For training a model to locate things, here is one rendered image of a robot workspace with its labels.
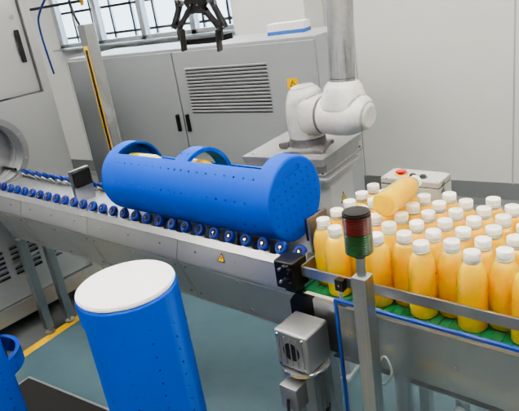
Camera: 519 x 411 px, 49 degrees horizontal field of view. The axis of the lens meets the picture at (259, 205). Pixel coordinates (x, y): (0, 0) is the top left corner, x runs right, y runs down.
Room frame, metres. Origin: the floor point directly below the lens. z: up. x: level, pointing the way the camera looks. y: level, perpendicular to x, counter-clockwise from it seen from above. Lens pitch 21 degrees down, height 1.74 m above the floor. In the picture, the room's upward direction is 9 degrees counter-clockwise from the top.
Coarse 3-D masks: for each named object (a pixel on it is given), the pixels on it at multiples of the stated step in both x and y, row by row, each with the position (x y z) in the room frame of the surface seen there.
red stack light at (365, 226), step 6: (342, 216) 1.14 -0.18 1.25; (342, 222) 1.13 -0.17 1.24; (348, 222) 1.11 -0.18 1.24; (354, 222) 1.10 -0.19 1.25; (360, 222) 1.10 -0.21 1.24; (366, 222) 1.10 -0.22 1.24; (348, 228) 1.11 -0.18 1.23; (354, 228) 1.10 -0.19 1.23; (360, 228) 1.10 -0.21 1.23; (366, 228) 1.11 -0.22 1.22; (348, 234) 1.11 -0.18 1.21; (354, 234) 1.10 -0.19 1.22; (360, 234) 1.10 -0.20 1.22; (366, 234) 1.10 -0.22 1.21
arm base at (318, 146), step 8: (280, 144) 2.36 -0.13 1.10; (288, 144) 2.33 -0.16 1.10; (296, 144) 2.27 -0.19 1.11; (304, 144) 2.25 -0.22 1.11; (312, 144) 2.25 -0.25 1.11; (320, 144) 2.26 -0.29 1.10; (328, 144) 2.30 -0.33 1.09; (288, 152) 2.27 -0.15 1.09; (296, 152) 2.26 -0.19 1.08; (304, 152) 2.24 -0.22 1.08; (312, 152) 2.23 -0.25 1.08; (320, 152) 2.21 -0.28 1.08
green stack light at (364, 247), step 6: (372, 234) 1.12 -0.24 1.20; (348, 240) 1.11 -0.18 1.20; (354, 240) 1.10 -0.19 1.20; (360, 240) 1.10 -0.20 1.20; (366, 240) 1.10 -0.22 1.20; (372, 240) 1.12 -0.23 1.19; (348, 246) 1.12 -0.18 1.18; (354, 246) 1.10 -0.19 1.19; (360, 246) 1.10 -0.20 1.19; (366, 246) 1.10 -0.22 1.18; (372, 246) 1.11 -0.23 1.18; (348, 252) 1.12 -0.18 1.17; (354, 252) 1.11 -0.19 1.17; (360, 252) 1.10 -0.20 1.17; (366, 252) 1.10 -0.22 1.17; (372, 252) 1.11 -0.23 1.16
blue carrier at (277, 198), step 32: (128, 160) 2.12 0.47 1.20; (160, 160) 2.01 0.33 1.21; (192, 160) 1.94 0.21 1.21; (224, 160) 2.06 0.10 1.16; (288, 160) 1.69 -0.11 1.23; (128, 192) 2.08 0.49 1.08; (160, 192) 1.94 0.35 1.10; (192, 192) 1.83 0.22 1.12; (224, 192) 1.73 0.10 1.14; (256, 192) 1.64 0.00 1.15; (288, 192) 1.68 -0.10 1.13; (320, 192) 1.80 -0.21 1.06; (224, 224) 1.77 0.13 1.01; (256, 224) 1.65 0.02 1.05; (288, 224) 1.66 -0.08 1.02
